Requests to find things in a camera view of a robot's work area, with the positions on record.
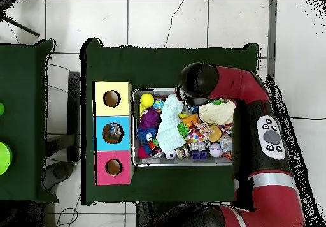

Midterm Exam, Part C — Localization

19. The large bright green cup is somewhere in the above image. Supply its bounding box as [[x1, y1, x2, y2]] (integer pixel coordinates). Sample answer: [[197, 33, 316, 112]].
[[0, 141, 13, 176]]

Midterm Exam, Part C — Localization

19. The orange plastic block toy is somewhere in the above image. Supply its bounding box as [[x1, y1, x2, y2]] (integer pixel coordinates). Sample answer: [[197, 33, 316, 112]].
[[181, 113, 200, 128]]

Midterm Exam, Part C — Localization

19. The yellow smooth ball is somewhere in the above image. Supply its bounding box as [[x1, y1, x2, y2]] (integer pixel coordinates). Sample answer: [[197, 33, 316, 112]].
[[139, 92, 155, 108]]

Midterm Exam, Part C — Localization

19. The cream yellow cloth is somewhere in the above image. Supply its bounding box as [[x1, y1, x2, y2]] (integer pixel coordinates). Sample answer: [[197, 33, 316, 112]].
[[197, 100, 236, 126]]

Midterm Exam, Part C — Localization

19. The globe print ball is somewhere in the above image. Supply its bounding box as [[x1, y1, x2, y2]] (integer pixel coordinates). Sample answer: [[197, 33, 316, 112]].
[[153, 99, 165, 114]]

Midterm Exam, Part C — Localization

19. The mint green cloth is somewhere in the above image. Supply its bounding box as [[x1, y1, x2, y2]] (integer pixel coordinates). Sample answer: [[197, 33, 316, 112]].
[[155, 94, 187, 153]]

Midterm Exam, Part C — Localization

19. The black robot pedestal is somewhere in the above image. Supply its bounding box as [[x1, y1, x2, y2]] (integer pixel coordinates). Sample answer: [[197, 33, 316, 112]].
[[136, 201, 179, 227]]

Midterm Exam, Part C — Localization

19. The purple spiky ball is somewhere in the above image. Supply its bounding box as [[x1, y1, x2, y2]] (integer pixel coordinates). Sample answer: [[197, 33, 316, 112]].
[[139, 106, 161, 129]]

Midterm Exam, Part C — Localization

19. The black and white soccer ball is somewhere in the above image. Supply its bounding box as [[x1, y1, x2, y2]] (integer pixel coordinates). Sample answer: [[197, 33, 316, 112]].
[[164, 149, 178, 160]]

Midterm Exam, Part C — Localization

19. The black floor cable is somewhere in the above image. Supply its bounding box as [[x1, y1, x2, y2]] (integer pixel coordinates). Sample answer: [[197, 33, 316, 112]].
[[290, 115, 326, 121]]

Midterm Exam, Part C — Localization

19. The dark green side table cloth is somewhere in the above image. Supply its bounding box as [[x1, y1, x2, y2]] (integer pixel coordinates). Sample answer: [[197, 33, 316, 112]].
[[0, 39, 60, 203]]

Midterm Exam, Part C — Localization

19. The tan foam ball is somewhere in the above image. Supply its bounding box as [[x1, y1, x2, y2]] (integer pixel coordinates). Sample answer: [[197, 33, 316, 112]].
[[208, 124, 223, 142]]

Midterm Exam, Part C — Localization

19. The wooden box with three holes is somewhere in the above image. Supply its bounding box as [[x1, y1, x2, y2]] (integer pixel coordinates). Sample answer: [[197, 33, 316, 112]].
[[92, 80, 134, 186]]

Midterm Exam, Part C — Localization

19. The green stringy koosh ball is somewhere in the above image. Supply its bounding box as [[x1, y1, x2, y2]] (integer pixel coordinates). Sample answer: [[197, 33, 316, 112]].
[[177, 122, 190, 139]]

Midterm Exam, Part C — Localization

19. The shallow metal mesh bin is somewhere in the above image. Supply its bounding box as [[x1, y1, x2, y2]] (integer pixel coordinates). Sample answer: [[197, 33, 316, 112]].
[[132, 87, 234, 168]]

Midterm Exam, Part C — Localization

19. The black tripod leg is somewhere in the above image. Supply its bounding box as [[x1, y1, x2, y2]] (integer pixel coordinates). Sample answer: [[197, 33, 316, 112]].
[[0, 12, 41, 38]]

